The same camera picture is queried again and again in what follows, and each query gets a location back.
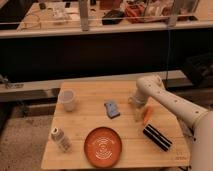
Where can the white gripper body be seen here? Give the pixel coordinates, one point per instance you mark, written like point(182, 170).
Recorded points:
point(138, 99)

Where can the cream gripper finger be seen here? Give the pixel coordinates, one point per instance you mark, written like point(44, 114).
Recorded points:
point(138, 114)

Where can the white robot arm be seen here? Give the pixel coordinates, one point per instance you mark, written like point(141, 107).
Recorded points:
point(198, 118)

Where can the orange ceramic bowl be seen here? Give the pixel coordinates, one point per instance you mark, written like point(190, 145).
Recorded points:
point(103, 147)

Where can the black striped eraser block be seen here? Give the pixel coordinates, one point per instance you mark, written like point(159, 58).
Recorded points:
point(157, 137)

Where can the blue sponge block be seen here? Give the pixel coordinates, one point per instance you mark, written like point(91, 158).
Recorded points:
point(111, 109)

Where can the translucent plastic cup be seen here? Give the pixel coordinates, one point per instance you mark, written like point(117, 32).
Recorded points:
point(67, 99)

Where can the small spice bottle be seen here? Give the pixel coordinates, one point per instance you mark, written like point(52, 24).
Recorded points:
point(59, 137)

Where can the black bag on shelf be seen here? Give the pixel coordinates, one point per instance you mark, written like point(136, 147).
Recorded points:
point(112, 17)

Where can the orange tool pile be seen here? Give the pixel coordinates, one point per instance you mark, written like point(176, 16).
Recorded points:
point(144, 11)

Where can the grey metal rail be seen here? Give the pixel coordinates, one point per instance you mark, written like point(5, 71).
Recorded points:
point(50, 88)

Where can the grey metal post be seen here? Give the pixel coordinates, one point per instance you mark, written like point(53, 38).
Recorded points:
point(83, 10)

